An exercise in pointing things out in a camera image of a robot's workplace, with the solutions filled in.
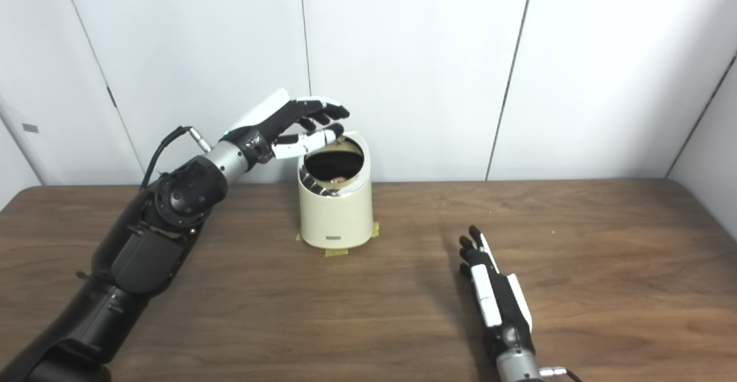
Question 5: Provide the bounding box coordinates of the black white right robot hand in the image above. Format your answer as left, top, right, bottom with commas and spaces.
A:
459, 225, 533, 365

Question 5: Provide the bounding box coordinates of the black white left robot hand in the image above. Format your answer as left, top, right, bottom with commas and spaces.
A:
222, 88, 351, 167

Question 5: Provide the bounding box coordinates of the cream-colored bin body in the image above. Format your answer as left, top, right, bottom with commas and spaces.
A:
297, 133, 374, 250

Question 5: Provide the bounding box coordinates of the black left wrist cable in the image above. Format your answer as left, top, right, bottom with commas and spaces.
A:
140, 127, 212, 190

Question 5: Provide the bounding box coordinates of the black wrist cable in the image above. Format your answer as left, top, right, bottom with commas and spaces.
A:
140, 127, 212, 190
538, 366, 582, 382

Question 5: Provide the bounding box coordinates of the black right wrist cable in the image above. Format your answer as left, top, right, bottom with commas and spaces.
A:
538, 366, 582, 382

